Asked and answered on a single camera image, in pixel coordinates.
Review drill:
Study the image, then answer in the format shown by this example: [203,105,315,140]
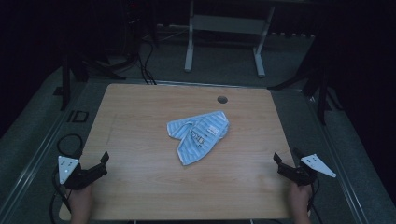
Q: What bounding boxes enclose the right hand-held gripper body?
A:
[277,153,337,188]

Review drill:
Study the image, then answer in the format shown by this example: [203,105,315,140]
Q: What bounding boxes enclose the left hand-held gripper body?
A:
[58,155,97,191]

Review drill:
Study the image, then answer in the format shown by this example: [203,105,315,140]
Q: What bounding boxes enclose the blue striped towel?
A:
[166,110,231,167]

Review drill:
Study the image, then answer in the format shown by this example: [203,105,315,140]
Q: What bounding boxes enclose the person's right hand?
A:
[287,181,314,217]

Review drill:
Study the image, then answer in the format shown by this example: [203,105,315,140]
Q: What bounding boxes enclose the person's left hand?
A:
[65,184,94,218]

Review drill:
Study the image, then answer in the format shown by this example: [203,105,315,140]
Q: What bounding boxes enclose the black metal stand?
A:
[266,60,345,126]
[52,54,127,112]

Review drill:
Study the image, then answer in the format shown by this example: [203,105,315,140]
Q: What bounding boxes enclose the dark equipment rack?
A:
[102,0,161,64]

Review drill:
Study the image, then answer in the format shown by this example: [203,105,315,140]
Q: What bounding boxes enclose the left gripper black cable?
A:
[49,133,85,224]

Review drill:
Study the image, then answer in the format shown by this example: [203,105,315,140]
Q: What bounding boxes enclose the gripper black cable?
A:
[306,176,325,224]
[49,133,85,224]

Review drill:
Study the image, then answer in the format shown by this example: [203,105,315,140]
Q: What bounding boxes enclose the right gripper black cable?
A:
[306,176,325,224]

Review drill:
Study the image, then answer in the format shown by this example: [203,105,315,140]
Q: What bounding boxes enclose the metal floor rail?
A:
[303,92,372,224]
[0,90,82,218]

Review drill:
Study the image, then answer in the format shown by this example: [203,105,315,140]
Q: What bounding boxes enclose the black floor cables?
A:
[135,41,158,86]

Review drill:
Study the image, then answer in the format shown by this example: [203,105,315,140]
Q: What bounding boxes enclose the white metal table frame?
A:
[183,0,276,78]

